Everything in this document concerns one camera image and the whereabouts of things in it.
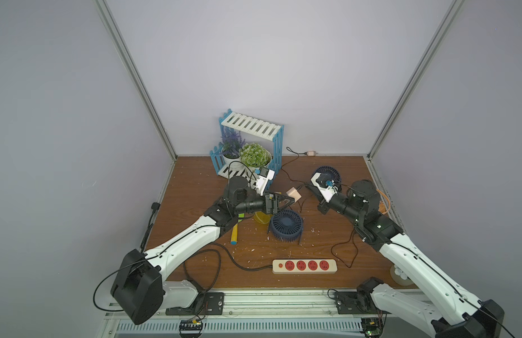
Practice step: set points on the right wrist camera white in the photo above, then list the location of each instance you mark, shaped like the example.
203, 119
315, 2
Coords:
313, 181

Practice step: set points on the pink USB plug adapter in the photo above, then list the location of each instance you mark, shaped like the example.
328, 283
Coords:
294, 193

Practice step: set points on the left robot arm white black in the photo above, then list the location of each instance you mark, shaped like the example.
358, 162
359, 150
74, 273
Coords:
141, 287

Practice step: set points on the yellow spray bottle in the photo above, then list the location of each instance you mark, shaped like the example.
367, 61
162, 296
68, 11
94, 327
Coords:
262, 218

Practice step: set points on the white flower potted plant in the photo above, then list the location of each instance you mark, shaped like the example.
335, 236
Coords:
399, 277

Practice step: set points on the aluminium front rail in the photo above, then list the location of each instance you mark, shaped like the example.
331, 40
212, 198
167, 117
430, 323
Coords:
298, 302

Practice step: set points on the purple lavender potted plant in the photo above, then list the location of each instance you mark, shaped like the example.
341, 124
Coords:
232, 143

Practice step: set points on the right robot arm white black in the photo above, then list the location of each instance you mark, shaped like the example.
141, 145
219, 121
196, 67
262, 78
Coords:
452, 311

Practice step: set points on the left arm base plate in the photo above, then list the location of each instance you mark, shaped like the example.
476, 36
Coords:
209, 303

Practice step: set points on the dark blue desk fan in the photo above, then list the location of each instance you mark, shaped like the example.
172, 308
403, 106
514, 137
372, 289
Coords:
287, 226
328, 173

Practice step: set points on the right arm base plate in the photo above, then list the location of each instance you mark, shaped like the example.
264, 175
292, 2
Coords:
356, 303

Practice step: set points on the green yellow garden trowel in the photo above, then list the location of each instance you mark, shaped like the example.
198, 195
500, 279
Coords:
234, 232

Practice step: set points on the near dark blue desk fan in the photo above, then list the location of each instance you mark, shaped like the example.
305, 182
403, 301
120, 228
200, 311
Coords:
287, 226

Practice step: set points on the far dark blue desk fan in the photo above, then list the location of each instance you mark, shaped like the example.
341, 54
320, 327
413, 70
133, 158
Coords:
328, 173

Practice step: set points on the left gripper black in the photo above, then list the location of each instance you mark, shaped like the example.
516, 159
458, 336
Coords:
269, 203

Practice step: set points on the blue white plant shelf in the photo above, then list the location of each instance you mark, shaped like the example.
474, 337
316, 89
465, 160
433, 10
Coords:
253, 130

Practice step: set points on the beige power strip red sockets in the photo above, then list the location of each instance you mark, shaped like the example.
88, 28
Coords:
304, 266

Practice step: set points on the green potted plant white pot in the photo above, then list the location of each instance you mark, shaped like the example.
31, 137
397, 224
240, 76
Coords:
255, 155

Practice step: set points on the orange desk fan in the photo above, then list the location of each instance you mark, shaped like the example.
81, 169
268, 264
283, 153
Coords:
385, 203

